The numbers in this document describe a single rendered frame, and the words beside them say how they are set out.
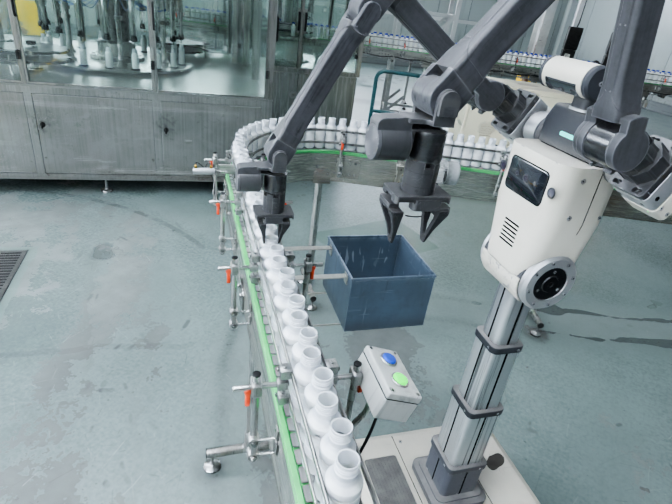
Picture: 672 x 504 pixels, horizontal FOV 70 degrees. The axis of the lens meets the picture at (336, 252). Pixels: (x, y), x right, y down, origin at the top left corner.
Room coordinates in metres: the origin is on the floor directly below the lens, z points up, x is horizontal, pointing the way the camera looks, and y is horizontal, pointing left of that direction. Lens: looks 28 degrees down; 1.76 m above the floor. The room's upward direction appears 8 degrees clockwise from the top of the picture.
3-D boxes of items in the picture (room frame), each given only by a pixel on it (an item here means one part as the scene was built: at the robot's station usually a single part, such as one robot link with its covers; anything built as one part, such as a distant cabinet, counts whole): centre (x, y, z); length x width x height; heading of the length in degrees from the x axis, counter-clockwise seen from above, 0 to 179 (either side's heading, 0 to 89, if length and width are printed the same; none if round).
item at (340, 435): (0.54, -0.05, 1.08); 0.06 x 0.06 x 0.17
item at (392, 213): (0.77, -0.11, 1.44); 0.07 x 0.07 x 0.09; 19
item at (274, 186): (1.14, 0.18, 1.33); 0.07 x 0.06 x 0.07; 110
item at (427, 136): (0.77, -0.12, 1.57); 0.07 x 0.06 x 0.07; 110
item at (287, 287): (0.92, 0.10, 1.08); 0.06 x 0.06 x 0.17
